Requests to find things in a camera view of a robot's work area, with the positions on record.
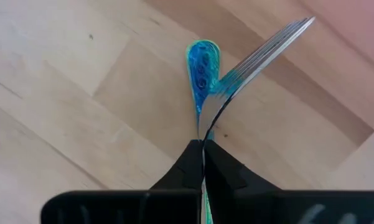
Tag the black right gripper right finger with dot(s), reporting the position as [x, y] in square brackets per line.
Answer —
[252, 202]

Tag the iridescent rainbow metal fork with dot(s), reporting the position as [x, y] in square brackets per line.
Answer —
[267, 46]
[203, 62]

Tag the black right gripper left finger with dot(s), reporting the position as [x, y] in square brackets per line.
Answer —
[161, 205]

